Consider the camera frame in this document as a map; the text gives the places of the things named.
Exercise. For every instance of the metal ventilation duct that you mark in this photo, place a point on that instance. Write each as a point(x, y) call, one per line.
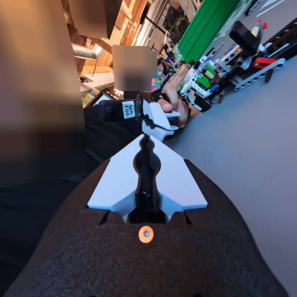
point(85, 52)

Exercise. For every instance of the grey lego technic beam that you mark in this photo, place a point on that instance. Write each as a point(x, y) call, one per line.
point(255, 77)

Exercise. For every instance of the white lego model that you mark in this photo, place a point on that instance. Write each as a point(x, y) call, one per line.
point(192, 76)

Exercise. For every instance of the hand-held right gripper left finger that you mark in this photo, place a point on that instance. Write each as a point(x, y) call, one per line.
point(118, 178)

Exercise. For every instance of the dark lego pin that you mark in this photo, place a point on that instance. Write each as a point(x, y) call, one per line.
point(268, 75)

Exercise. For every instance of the colourful printed packet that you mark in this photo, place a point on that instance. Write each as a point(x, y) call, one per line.
point(156, 81)

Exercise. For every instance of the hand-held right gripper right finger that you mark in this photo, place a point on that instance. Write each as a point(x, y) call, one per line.
point(178, 178)

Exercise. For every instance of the person's left hand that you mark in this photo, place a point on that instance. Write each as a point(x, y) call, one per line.
point(176, 102)

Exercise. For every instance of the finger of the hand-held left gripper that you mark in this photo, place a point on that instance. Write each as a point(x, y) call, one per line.
point(155, 133)
point(156, 113)

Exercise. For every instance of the red lego piece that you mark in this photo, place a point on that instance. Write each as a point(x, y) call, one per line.
point(263, 62)

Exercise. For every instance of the green board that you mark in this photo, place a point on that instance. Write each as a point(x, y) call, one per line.
point(204, 27)

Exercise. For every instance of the brown lego pin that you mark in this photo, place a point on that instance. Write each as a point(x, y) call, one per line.
point(221, 97)

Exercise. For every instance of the black lego technic structure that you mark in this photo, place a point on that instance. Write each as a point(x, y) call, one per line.
point(243, 34)

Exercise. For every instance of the dark wall picture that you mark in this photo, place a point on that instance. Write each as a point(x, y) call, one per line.
point(176, 19)

